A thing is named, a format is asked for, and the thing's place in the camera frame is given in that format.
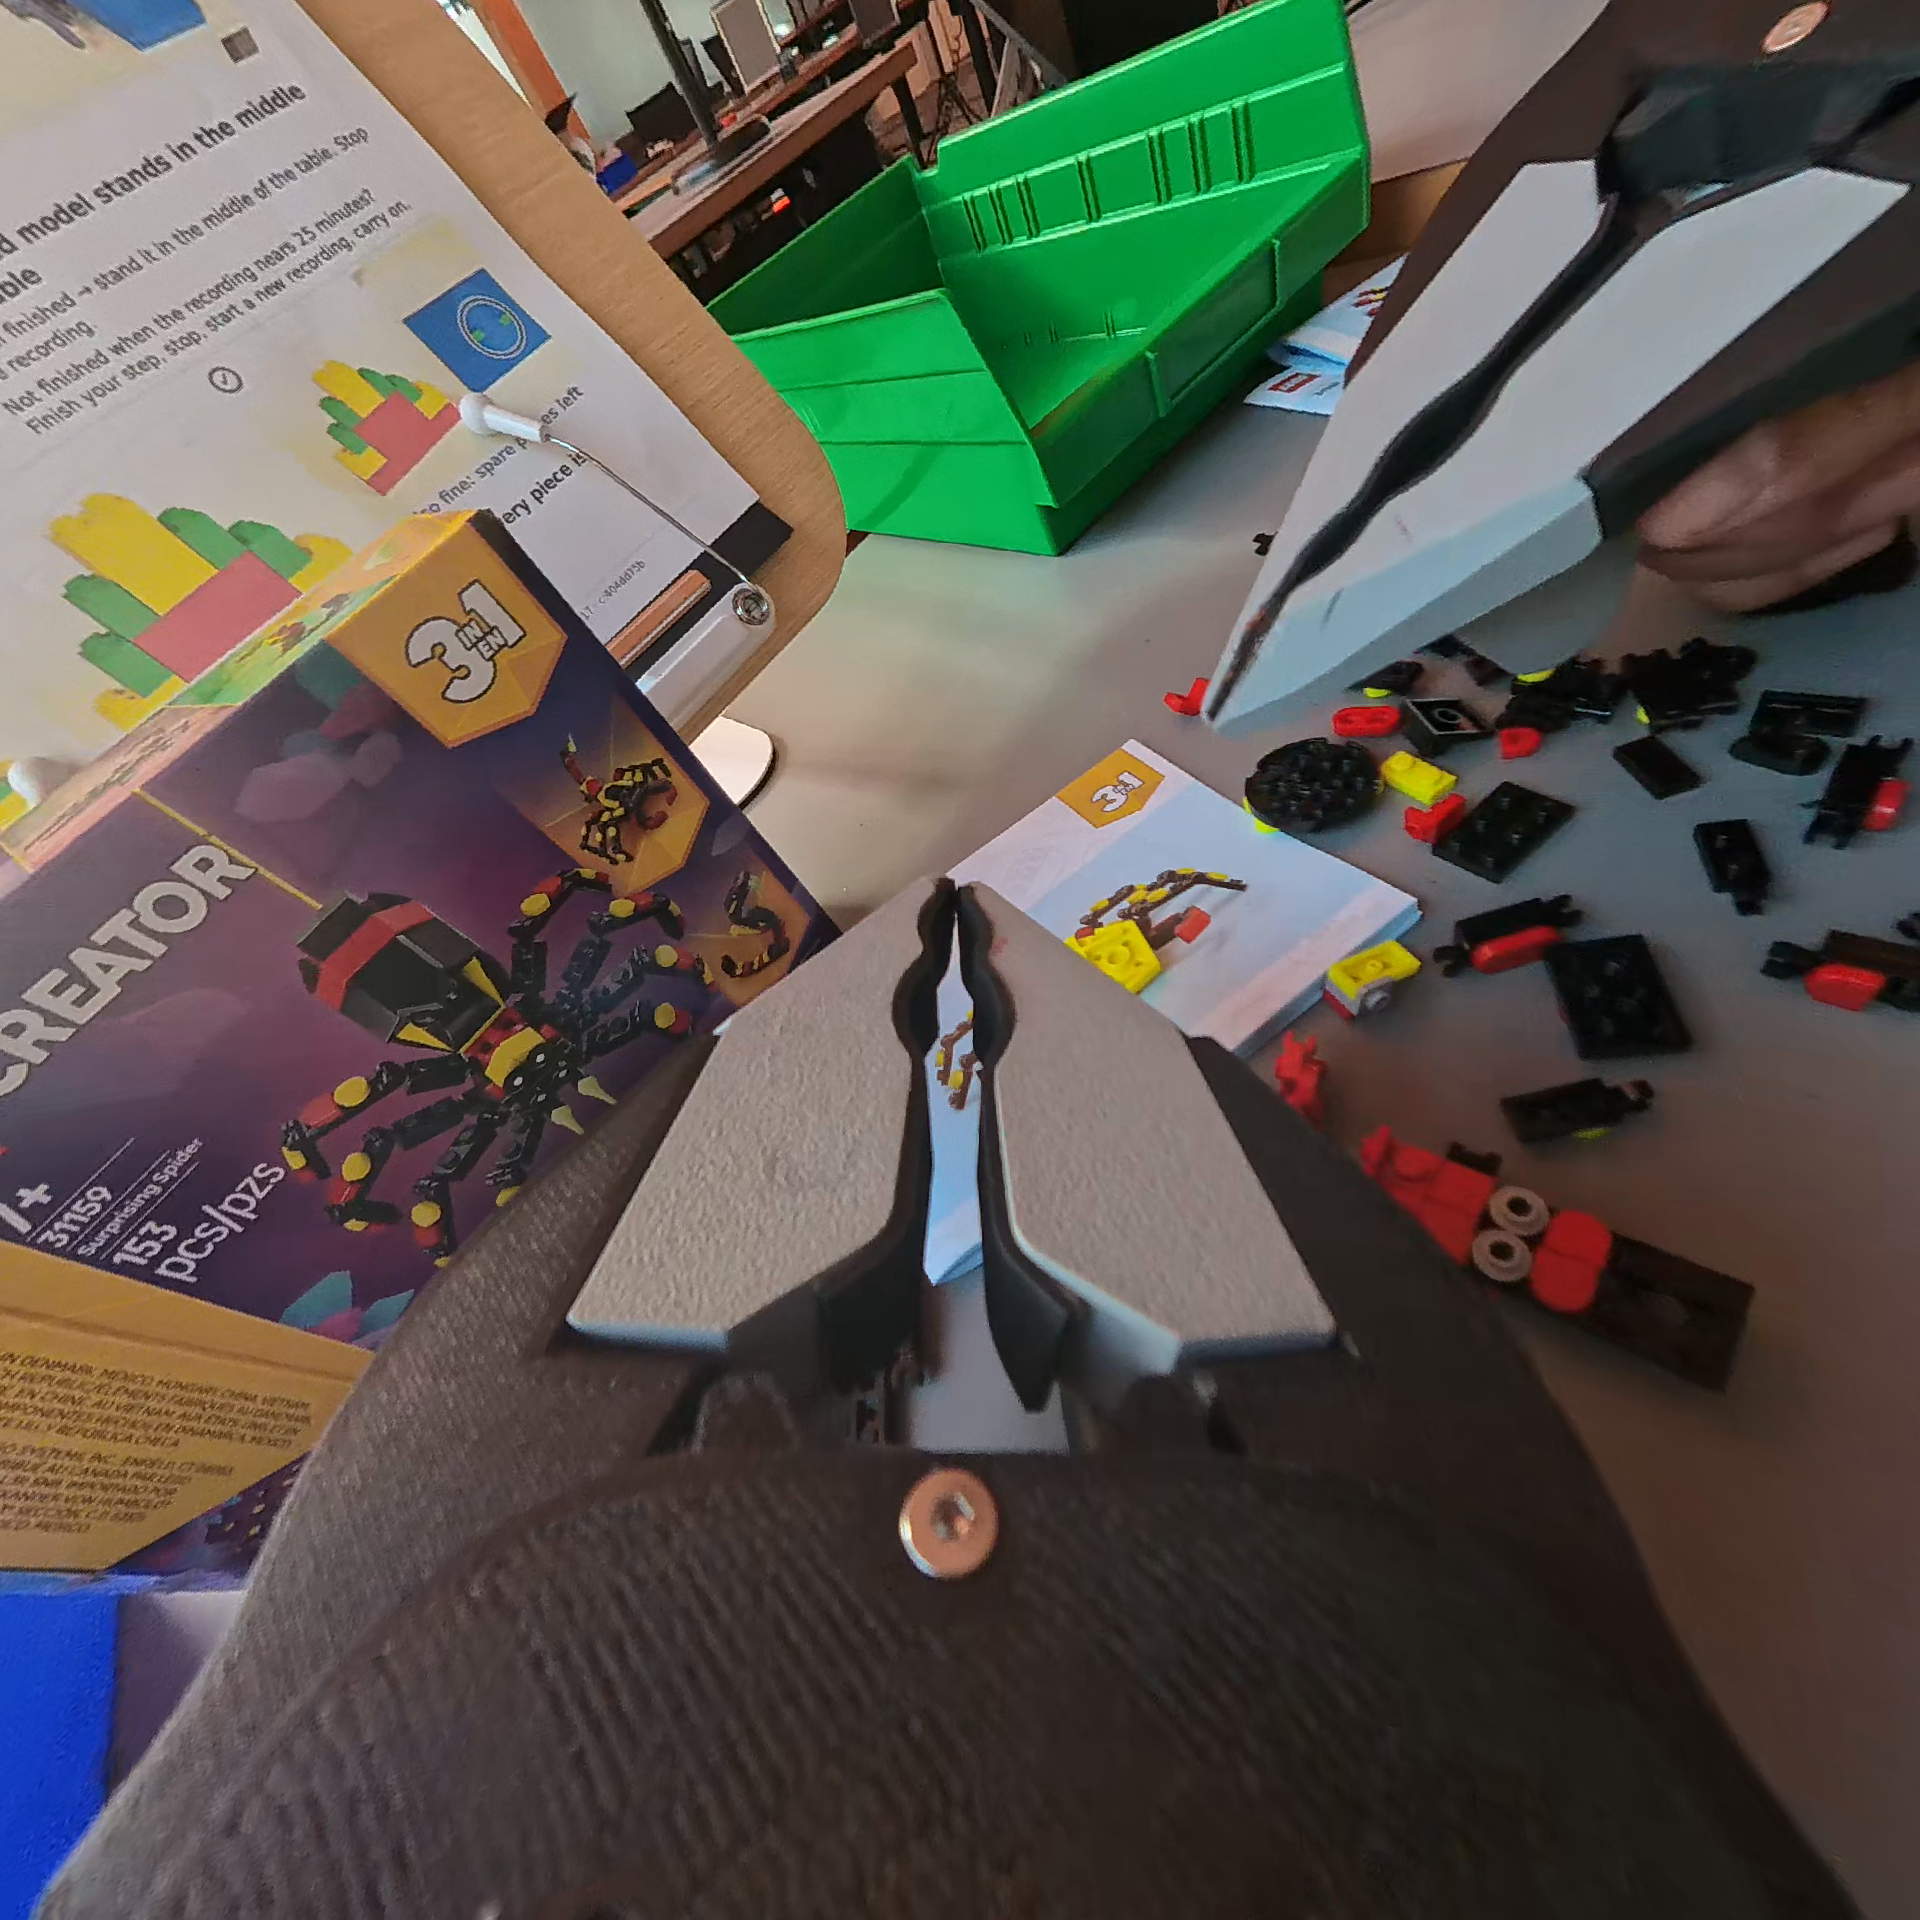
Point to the purple lego set box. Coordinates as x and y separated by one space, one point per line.
270 1053

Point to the pile of lego pieces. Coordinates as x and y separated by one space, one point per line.
1622 991

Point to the printed instruction sheet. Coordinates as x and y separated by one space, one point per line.
241 333

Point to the green plastic bin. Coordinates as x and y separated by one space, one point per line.
1021 333

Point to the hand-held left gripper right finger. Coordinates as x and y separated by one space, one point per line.
1156 1187

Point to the red brown lego body assembly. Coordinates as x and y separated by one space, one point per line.
1546 1246

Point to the person's right hand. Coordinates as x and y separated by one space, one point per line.
1802 496

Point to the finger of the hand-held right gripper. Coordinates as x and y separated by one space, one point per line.
1410 392
1591 392

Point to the blue plastic bin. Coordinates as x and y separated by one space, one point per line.
46 1739

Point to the open spider instruction booklet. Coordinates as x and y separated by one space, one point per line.
1260 902

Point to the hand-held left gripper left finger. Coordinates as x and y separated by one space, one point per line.
767 1187

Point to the closed instruction booklet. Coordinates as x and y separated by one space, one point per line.
1322 336

